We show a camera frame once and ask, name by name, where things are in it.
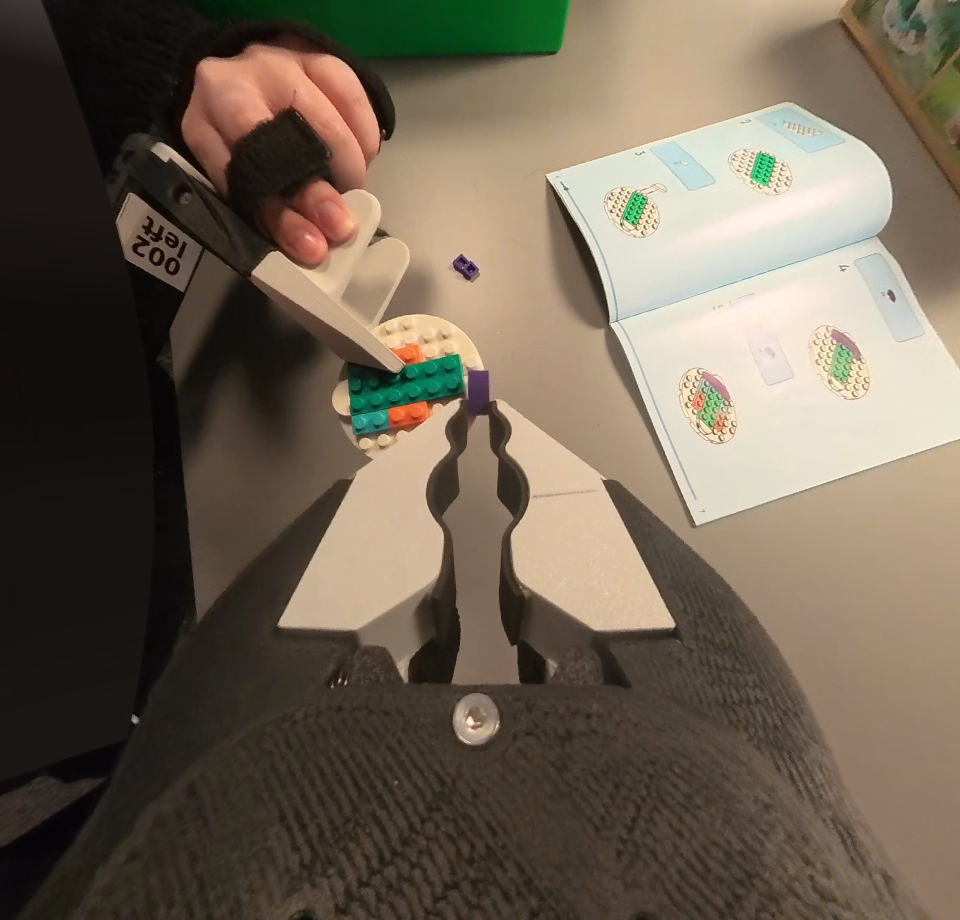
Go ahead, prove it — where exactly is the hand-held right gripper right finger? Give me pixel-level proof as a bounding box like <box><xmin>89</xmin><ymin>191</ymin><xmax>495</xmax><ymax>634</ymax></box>
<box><xmin>486</xmin><ymin>399</ymin><xmax>682</xmax><ymax>666</ymax></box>

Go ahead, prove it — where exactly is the person's left hand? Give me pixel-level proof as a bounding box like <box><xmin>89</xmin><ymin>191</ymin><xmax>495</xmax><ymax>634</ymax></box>
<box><xmin>180</xmin><ymin>33</ymin><xmax>378</xmax><ymax>265</ymax></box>

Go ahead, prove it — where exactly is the yellow lego box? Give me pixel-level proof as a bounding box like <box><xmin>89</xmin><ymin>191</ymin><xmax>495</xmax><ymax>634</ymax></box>
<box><xmin>840</xmin><ymin>0</ymin><xmax>960</xmax><ymax>201</ymax></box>

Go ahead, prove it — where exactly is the green plastic bin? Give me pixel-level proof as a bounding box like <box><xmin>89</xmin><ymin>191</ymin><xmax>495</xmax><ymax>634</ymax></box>
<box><xmin>123</xmin><ymin>0</ymin><xmax>582</xmax><ymax>59</ymax></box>

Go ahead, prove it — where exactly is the light blue instruction booklet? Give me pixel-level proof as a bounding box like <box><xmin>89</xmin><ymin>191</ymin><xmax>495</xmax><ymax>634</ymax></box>
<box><xmin>546</xmin><ymin>101</ymin><xmax>960</xmax><ymax>525</ymax></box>

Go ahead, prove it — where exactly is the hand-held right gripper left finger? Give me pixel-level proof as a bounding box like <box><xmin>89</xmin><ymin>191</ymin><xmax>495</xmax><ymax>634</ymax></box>
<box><xmin>277</xmin><ymin>408</ymin><xmax>479</xmax><ymax>683</ymax></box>

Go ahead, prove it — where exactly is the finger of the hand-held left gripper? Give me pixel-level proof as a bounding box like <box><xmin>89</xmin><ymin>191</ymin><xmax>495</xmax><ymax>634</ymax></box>
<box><xmin>249</xmin><ymin>254</ymin><xmax>408</xmax><ymax>375</ymax></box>

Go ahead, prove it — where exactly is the round white lego plate assembly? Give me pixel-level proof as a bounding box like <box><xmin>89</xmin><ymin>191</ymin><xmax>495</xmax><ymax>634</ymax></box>
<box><xmin>330</xmin><ymin>312</ymin><xmax>481</xmax><ymax>452</ymax></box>

